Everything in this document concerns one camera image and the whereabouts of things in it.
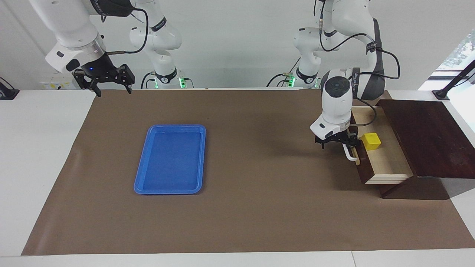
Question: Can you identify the brown table mat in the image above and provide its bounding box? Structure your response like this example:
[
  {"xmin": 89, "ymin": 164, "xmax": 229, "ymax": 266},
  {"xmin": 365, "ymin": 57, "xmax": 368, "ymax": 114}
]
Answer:
[{"xmin": 21, "ymin": 89, "xmax": 475, "ymax": 256}]

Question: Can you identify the dark wooden cabinet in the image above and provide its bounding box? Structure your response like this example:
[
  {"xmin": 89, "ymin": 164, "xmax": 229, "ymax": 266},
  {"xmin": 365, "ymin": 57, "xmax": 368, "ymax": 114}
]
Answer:
[{"xmin": 377, "ymin": 99, "xmax": 475, "ymax": 201}]

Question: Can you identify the black clamp mount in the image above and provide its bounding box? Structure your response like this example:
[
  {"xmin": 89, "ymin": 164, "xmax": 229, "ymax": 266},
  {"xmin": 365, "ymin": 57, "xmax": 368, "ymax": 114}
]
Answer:
[{"xmin": 0, "ymin": 77, "xmax": 20, "ymax": 100}]

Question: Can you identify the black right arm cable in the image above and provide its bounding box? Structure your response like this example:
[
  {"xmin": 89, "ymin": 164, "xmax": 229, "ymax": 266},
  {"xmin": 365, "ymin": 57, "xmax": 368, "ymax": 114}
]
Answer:
[{"xmin": 100, "ymin": 7, "xmax": 150, "ymax": 57}]

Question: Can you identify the black left base cable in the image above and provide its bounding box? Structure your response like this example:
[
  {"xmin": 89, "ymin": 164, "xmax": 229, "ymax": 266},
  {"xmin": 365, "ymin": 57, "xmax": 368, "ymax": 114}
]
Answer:
[{"xmin": 266, "ymin": 57, "xmax": 302, "ymax": 88}]

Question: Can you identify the black camera stand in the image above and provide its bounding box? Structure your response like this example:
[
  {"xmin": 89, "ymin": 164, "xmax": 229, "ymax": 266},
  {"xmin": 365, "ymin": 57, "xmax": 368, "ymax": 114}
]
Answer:
[{"xmin": 432, "ymin": 59, "xmax": 475, "ymax": 101}]

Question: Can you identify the black base cable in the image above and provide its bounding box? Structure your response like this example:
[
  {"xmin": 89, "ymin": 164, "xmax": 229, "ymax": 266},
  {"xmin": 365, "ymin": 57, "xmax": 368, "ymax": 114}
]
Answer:
[
  {"xmin": 140, "ymin": 72, "xmax": 156, "ymax": 90},
  {"xmin": 266, "ymin": 57, "xmax": 302, "ymax": 88}
]

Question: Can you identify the wooden drawer with white handle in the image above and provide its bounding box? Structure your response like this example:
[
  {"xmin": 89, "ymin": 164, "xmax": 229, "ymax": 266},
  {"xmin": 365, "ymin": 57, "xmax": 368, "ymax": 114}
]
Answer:
[{"xmin": 342, "ymin": 106, "xmax": 415, "ymax": 185}]

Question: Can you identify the black right base cable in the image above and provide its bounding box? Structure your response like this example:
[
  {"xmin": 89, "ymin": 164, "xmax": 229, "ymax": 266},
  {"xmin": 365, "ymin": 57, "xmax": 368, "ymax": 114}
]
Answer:
[{"xmin": 140, "ymin": 72, "xmax": 156, "ymax": 90}]

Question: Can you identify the blue plastic tray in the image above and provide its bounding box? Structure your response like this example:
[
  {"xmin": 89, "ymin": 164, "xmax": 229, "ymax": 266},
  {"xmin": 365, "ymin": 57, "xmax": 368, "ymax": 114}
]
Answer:
[{"xmin": 134, "ymin": 124, "xmax": 206, "ymax": 195}]

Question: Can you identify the white wall socket box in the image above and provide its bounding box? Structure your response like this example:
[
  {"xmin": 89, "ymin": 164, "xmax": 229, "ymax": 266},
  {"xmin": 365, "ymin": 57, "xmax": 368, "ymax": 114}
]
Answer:
[{"xmin": 40, "ymin": 72, "xmax": 76, "ymax": 90}]

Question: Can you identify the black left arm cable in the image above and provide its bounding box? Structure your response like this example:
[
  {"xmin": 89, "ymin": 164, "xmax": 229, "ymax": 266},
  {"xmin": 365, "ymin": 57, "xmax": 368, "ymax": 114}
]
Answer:
[{"xmin": 318, "ymin": 0, "xmax": 401, "ymax": 127}]

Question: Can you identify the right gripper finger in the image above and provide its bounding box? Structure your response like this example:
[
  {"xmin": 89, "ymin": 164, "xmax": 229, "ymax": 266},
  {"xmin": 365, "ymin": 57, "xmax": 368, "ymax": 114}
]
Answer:
[
  {"xmin": 114, "ymin": 64, "xmax": 135, "ymax": 94},
  {"xmin": 72, "ymin": 68, "xmax": 102, "ymax": 98}
]

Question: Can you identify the yellow cube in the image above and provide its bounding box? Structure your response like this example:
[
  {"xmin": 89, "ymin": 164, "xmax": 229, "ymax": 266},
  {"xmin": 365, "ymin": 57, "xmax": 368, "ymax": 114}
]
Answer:
[{"xmin": 361, "ymin": 132, "xmax": 382, "ymax": 151}]

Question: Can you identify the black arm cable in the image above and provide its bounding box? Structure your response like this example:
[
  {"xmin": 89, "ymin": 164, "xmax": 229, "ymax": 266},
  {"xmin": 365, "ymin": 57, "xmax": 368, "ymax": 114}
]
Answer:
[
  {"xmin": 318, "ymin": 0, "xmax": 401, "ymax": 127},
  {"xmin": 100, "ymin": 7, "xmax": 150, "ymax": 57}
]

